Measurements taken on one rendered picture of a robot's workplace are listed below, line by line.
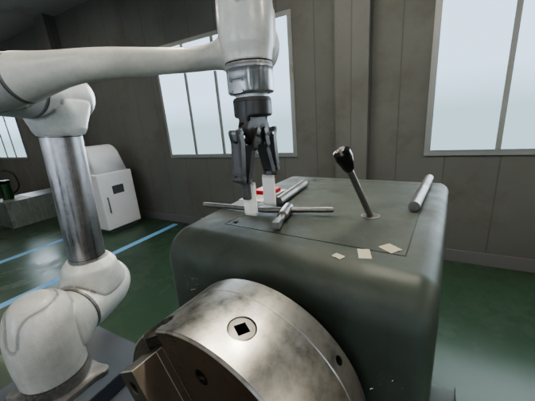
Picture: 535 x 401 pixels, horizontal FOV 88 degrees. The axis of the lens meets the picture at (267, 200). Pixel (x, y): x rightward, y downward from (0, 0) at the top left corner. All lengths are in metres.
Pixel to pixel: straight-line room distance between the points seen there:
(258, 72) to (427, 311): 0.44
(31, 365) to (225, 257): 0.59
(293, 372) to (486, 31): 2.89
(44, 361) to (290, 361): 0.70
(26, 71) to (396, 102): 2.71
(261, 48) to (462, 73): 2.53
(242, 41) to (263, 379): 0.49
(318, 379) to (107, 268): 0.78
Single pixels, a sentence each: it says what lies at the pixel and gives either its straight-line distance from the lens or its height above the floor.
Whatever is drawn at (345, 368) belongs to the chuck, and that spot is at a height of 1.17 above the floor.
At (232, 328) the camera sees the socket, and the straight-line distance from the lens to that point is 0.35.
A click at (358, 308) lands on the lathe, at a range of 0.40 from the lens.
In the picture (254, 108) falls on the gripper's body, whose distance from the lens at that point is 0.54.
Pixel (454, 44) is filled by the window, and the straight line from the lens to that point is 2.98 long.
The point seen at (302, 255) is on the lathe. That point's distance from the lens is 0.44.
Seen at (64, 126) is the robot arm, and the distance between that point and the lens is 0.91.
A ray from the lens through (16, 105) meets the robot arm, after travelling 0.80.
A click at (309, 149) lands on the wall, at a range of 3.17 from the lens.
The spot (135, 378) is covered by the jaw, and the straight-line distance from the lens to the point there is 0.39.
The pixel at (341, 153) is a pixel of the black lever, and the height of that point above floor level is 1.39.
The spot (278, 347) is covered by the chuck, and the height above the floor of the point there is 1.22.
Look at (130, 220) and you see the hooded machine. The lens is 4.92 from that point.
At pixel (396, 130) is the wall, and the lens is 2.97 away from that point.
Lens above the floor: 1.46
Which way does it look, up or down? 16 degrees down
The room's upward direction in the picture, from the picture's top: 5 degrees counter-clockwise
